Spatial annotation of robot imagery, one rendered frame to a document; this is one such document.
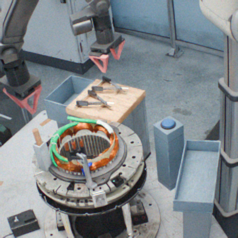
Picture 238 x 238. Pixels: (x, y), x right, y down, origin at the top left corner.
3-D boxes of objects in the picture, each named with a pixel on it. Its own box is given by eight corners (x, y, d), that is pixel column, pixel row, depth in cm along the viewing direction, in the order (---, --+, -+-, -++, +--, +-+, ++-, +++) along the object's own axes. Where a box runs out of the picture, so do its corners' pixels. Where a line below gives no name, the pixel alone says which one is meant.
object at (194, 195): (209, 263, 136) (213, 202, 119) (175, 261, 139) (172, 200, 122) (218, 205, 155) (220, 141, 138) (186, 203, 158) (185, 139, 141)
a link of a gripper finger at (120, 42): (101, 65, 162) (95, 41, 156) (112, 54, 166) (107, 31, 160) (118, 68, 158) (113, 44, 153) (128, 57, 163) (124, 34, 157)
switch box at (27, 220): (10, 226, 158) (5, 215, 155) (35, 217, 161) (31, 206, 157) (14, 238, 153) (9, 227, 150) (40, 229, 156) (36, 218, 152)
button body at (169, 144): (170, 190, 163) (167, 134, 148) (157, 180, 168) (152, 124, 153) (185, 181, 166) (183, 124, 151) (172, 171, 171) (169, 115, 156)
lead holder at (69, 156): (66, 160, 120) (64, 150, 118) (76, 151, 123) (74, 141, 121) (78, 165, 118) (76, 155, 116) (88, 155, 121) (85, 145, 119)
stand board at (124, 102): (66, 113, 162) (65, 108, 161) (97, 84, 174) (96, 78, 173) (117, 128, 152) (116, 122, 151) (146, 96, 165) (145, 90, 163)
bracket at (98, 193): (93, 202, 127) (90, 189, 124) (105, 199, 128) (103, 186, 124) (94, 207, 126) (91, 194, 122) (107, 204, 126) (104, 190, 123)
